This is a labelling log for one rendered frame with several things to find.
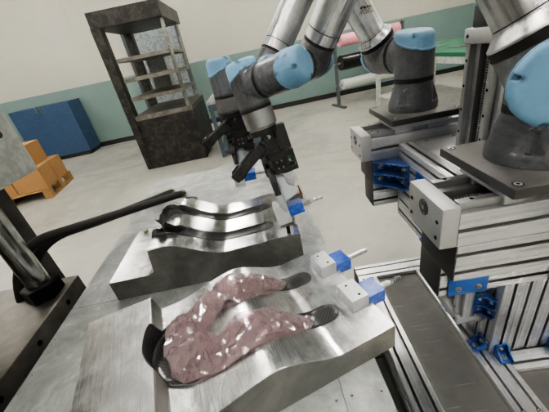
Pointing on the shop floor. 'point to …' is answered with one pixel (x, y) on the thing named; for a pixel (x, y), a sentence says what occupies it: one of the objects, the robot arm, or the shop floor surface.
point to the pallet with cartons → (47, 167)
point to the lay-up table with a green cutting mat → (457, 51)
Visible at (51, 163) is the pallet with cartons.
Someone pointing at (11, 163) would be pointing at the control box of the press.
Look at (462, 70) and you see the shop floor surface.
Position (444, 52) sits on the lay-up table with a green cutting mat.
